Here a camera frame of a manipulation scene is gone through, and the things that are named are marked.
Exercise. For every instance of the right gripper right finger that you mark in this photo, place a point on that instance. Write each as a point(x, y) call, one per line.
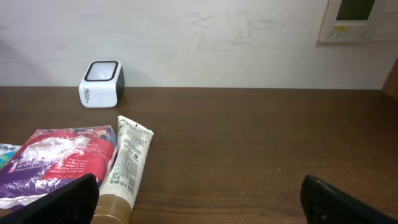
point(323, 203)

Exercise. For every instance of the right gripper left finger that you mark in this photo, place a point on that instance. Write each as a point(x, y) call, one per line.
point(73, 203)

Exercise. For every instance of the white cream tube gold cap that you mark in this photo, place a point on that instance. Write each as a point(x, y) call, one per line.
point(118, 193)

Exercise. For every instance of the red purple pad package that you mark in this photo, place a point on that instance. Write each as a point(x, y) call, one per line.
point(52, 158)

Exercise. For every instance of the teal tissue pack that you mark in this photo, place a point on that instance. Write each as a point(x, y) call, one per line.
point(7, 151)

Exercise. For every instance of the white barcode scanner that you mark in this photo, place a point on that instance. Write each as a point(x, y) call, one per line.
point(102, 85)

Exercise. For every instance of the wall thermostat panel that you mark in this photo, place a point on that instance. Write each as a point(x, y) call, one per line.
point(356, 21)

